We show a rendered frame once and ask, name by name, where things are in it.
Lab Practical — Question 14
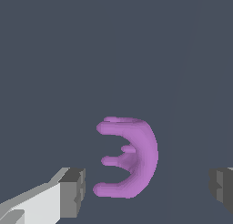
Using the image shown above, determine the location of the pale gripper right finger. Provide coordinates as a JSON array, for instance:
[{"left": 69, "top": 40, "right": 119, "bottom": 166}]
[{"left": 208, "top": 167, "right": 233, "bottom": 216}]

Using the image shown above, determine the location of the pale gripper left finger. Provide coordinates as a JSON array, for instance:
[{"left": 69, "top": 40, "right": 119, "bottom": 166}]
[{"left": 0, "top": 167, "right": 86, "bottom": 224}]

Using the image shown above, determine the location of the purple curved pronged object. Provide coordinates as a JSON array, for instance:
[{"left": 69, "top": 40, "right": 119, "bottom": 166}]
[{"left": 92, "top": 116, "right": 159, "bottom": 199}]

